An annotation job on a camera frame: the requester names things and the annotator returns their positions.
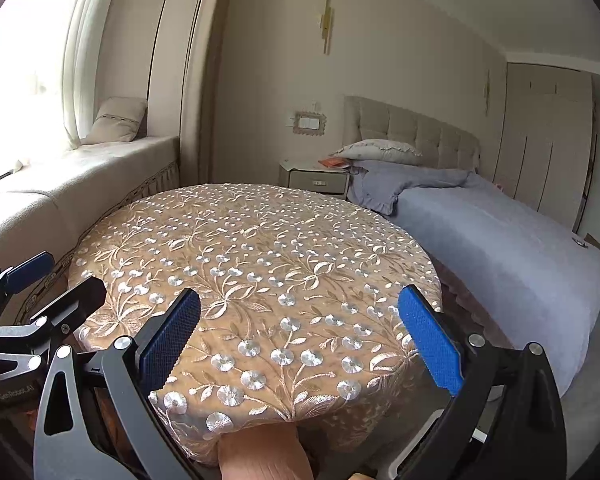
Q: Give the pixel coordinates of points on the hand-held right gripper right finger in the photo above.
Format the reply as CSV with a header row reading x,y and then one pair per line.
x,y
430,345

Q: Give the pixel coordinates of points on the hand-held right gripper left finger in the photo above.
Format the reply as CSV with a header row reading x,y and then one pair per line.
x,y
172,335

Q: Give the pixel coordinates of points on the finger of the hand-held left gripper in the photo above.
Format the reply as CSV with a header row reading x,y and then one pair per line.
x,y
27,271
75,305

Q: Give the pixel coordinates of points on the beige window seat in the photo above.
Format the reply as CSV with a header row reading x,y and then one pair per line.
x,y
80,180

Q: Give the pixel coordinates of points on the beige embroidered floral tablecloth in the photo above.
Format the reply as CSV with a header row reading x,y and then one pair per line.
x,y
260,260

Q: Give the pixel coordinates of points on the pale bed duvet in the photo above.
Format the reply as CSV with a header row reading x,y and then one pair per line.
x,y
505,240

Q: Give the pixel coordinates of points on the person's leg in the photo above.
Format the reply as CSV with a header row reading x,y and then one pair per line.
x,y
262,452

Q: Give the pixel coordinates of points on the beige throw pillow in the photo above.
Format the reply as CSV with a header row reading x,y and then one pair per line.
x,y
115,120

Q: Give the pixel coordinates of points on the small dark object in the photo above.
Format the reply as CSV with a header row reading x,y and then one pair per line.
x,y
580,243

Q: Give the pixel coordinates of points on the ruffled bed pillow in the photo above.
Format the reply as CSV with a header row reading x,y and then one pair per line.
x,y
375,151

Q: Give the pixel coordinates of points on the beige nightstand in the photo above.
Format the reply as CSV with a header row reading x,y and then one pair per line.
x,y
312,180

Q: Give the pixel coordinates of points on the orange packet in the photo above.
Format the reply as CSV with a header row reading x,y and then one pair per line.
x,y
334,162

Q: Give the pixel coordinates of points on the bed with ruffled skirt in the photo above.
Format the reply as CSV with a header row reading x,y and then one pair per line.
x,y
410,130

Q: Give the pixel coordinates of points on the sheer white curtain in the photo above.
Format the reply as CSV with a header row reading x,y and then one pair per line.
x,y
87,50

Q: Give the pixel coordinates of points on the beige wardrobe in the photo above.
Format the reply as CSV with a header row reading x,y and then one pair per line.
x,y
545,135

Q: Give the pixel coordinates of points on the framed wall switch panel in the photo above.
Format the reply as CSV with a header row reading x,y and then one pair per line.
x,y
310,122

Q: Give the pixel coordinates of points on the gold wall lamp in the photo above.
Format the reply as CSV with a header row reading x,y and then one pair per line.
x,y
487,92
327,20

